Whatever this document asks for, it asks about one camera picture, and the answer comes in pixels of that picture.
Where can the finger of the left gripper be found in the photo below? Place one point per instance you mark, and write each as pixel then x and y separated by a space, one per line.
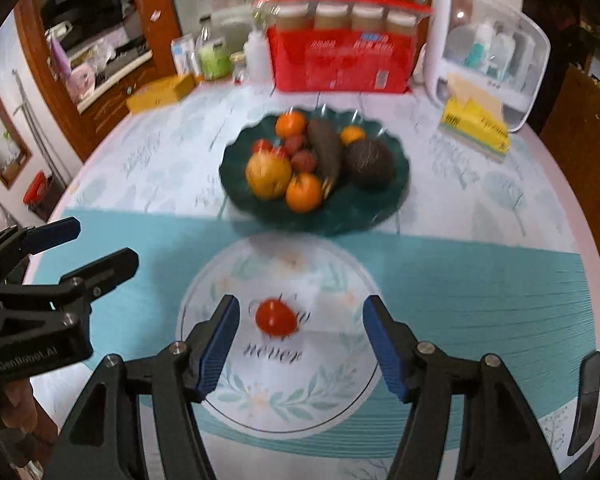
pixel 33 241
pixel 101 276

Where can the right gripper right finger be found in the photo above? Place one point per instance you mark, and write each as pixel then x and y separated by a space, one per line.
pixel 397 351

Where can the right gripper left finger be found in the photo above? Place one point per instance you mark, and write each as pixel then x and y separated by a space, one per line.
pixel 209 344

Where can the small orange tangerine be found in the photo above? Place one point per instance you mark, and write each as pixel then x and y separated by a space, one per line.
pixel 304 193

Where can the red lychee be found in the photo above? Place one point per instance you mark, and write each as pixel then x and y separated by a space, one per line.
pixel 303 162
pixel 295 144

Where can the small red cherry tomato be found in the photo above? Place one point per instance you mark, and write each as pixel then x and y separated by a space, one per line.
pixel 261 145

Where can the overripe dark banana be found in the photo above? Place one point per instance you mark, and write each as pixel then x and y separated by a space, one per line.
pixel 328 150

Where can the small orange kumquat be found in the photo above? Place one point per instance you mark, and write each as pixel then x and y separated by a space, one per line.
pixel 352 133

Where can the left hand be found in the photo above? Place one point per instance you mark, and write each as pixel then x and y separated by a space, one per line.
pixel 20 410

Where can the red lidded container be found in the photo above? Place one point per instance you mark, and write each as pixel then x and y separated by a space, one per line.
pixel 37 189

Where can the white floral plate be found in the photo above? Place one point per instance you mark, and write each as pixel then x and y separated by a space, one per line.
pixel 300 362

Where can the large yellow-orange fruit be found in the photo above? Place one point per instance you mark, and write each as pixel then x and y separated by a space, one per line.
pixel 268 175

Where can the dark avocado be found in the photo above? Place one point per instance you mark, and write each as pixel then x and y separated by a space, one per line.
pixel 370 164

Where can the yellow cardboard box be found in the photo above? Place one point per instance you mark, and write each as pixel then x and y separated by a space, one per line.
pixel 160 93

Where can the dark green scalloped plate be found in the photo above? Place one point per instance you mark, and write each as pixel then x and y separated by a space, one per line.
pixel 347 209

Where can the white blue small box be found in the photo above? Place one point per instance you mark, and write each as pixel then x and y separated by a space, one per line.
pixel 184 56

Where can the yellow tissue pack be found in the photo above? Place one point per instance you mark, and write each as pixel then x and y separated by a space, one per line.
pixel 474 114

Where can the green label glass bottle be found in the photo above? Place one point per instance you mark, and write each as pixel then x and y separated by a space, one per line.
pixel 212 52

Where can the small glass jar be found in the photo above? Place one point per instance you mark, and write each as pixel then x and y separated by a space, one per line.
pixel 240 72

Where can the white plastic bottle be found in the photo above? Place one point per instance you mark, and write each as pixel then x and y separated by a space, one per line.
pixel 258 58

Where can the white cosmetic storage box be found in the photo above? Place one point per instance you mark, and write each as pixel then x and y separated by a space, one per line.
pixel 491 45

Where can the red paper cup pack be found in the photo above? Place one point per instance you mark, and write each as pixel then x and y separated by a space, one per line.
pixel 342 45

